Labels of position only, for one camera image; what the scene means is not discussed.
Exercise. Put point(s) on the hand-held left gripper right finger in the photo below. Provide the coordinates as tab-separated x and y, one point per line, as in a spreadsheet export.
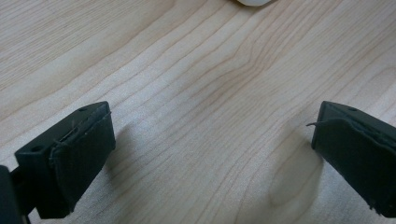
358	152

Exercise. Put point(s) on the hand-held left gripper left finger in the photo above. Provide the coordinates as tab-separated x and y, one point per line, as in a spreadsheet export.
71	158

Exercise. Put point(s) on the white round object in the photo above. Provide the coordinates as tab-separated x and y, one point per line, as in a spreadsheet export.
253	2

